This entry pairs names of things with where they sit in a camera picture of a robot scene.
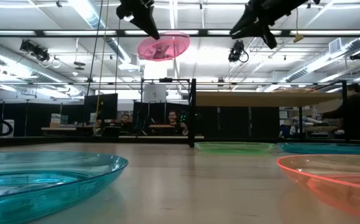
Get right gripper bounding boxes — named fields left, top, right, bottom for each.
left=229, top=0, right=308, bottom=50

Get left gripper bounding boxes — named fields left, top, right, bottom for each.
left=116, top=0, right=172, bottom=60

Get pink translucent plastic plate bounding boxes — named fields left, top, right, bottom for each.
left=136, top=30, right=192, bottom=62

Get green translucent plastic plate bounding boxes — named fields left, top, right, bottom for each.
left=194, top=141, right=276, bottom=155

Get teal translucent plastic plate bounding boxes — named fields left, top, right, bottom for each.
left=277, top=142, right=360, bottom=156
left=0, top=151, right=129, bottom=224

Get black metal stand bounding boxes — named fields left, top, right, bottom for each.
left=140, top=77, right=192, bottom=138

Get person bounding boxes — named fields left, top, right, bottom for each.
left=321, top=83, right=360, bottom=141
left=119, top=113, right=134, bottom=131
left=167, top=110, right=189, bottom=136

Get white ceiling air vent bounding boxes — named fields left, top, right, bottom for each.
left=328, top=37, right=343, bottom=55

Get black monitor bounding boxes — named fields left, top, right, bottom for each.
left=84, top=93, right=118, bottom=124

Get light wooden desk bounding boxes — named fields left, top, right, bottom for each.
left=41, top=126, right=94, bottom=137

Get green and white boxes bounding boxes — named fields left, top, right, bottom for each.
left=50, top=113, right=70, bottom=128

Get black ceiling-mounted camera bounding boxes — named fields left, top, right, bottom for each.
left=228, top=39, right=250, bottom=63
left=19, top=39, right=51, bottom=62

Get black hanging cable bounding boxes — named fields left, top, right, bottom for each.
left=85, top=0, right=104, bottom=97

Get wooden shelf with black frame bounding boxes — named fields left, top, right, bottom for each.
left=188, top=78, right=350, bottom=149

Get white coiled cable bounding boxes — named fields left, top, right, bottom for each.
left=37, top=55, right=62, bottom=69

